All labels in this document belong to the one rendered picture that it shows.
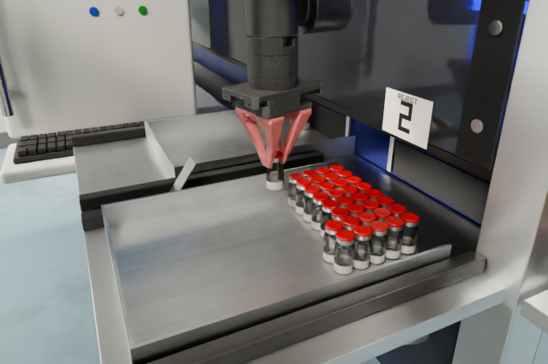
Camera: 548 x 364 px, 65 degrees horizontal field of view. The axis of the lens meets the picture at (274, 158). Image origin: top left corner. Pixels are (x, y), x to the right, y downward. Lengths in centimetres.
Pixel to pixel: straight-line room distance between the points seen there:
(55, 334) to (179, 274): 138
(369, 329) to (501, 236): 18
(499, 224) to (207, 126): 64
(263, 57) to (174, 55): 82
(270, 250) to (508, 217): 26
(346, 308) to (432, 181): 31
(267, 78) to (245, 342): 26
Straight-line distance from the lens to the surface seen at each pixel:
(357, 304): 44
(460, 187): 65
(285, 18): 46
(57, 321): 191
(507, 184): 50
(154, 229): 59
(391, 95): 60
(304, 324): 41
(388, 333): 45
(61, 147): 111
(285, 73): 47
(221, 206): 63
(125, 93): 127
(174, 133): 94
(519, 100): 48
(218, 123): 97
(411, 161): 71
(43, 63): 125
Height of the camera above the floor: 118
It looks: 22 degrees down
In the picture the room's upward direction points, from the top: straight up
